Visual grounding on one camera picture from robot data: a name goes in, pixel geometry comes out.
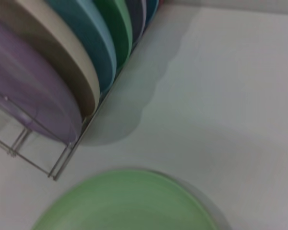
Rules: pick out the purple plate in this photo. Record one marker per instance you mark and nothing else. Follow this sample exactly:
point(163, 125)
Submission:
point(26, 83)

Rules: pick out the light blue plate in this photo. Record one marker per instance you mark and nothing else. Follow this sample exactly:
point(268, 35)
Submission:
point(91, 31)

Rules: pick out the slate grey plate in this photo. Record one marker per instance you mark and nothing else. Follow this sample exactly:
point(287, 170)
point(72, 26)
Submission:
point(136, 16)

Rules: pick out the light green plate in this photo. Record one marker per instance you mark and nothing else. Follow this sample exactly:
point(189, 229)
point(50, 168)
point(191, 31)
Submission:
point(124, 203)

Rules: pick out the dark green plate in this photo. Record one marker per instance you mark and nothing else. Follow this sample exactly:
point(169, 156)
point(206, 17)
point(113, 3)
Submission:
point(120, 24)

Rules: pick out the beige plate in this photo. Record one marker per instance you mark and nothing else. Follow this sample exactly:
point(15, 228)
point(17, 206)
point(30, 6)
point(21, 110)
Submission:
point(62, 48)

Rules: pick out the dark blue plate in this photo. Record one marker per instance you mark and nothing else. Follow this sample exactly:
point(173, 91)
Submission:
point(151, 9)

